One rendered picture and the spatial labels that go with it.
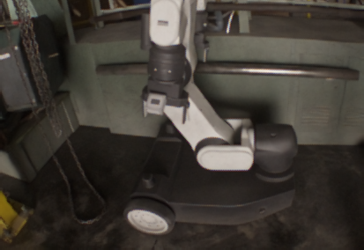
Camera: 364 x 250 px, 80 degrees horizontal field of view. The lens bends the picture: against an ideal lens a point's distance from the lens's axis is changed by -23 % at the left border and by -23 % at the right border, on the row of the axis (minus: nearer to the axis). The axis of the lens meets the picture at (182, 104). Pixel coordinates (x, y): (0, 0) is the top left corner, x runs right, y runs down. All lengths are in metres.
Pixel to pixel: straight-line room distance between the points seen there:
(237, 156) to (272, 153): 0.13
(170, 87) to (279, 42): 0.69
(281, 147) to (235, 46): 0.52
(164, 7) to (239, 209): 0.73
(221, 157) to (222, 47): 0.52
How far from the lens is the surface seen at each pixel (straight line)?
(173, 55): 0.62
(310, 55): 1.26
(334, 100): 1.39
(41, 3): 1.95
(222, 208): 0.99
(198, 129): 0.96
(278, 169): 1.05
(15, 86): 1.36
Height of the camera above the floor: 0.94
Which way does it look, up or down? 30 degrees down
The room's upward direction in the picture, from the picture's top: 8 degrees counter-clockwise
